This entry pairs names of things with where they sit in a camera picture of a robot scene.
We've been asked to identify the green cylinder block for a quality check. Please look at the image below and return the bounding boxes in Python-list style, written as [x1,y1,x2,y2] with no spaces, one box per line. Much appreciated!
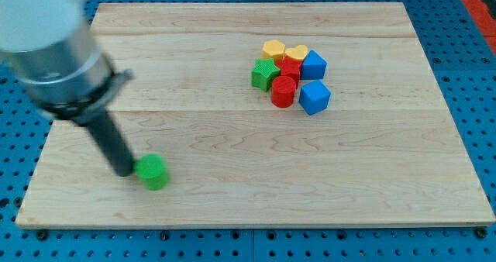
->
[134,153,170,191]

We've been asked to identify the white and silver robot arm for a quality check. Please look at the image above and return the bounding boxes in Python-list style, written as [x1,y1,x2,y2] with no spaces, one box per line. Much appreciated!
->
[1,0,132,124]

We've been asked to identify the green star block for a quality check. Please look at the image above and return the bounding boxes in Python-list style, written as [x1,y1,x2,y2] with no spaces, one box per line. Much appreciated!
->
[251,58,281,91]

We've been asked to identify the red cylinder block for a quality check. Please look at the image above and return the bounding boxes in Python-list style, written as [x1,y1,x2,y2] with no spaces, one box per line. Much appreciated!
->
[270,76,297,108]

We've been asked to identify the red star block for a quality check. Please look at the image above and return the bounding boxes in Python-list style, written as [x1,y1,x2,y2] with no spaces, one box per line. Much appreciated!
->
[275,57,302,87]

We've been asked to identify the blue cube block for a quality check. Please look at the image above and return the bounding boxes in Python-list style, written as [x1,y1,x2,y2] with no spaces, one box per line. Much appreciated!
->
[298,80,332,115]

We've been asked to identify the yellow hexagon block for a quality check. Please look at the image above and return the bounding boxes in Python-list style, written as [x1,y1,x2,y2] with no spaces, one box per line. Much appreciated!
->
[262,40,285,62]

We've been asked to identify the blue pentagon block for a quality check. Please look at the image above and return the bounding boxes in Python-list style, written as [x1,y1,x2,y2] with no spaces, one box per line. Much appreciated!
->
[301,50,328,80]

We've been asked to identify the yellow heart block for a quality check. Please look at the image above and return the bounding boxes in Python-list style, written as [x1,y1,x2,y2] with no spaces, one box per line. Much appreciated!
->
[284,44,309,61]

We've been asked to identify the light wooden board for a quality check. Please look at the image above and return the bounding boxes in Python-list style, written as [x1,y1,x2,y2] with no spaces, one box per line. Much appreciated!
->
[16,2,495,229]

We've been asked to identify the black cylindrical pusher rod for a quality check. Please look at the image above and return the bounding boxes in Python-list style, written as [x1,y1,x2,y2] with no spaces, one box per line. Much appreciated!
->
[74,109,135,177]

